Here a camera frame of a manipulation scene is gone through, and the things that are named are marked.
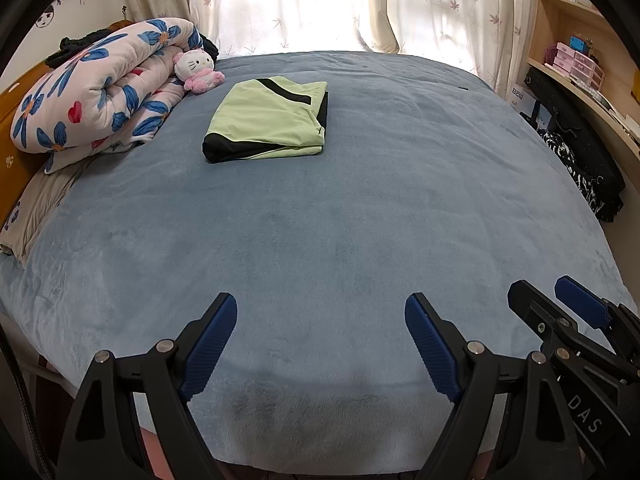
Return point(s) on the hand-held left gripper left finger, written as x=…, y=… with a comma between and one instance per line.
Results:
x=210, y=350

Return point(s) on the white and pink cat plush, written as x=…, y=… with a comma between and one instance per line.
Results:
x=192, y=62

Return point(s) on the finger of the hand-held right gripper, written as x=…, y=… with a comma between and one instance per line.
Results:
x=582, y=302
x=537, y=312

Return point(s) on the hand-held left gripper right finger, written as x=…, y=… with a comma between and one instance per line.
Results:
x=432, y=350

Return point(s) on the small blue box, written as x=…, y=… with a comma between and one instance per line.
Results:
x=578, y=43

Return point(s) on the long black case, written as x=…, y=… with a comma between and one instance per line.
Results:
x=575, y=127

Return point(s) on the blue bed blanket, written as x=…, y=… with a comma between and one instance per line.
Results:
x=325, y=210

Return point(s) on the round panda wall sticker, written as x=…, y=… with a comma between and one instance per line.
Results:
x=45, y=16

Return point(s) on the black and white patterned cloth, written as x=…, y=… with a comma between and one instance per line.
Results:
x=570, y=160

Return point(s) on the dark red bundle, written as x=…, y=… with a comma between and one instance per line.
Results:
x=550, y=53

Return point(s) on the floral quilt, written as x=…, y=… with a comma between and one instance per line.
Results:
x=100, y=85

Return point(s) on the beige pillow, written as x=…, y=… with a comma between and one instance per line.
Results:
x=40, y=200

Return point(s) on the white cardboard box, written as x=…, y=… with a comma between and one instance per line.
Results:
x=520, y=97

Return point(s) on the wooden bookshelf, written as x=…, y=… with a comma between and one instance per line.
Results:
x=550, y=20

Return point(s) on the stack of pink storage boxes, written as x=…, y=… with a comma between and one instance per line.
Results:
x=575, y=63

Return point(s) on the green and black hooded jacket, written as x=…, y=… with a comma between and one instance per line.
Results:
x=260, y=120

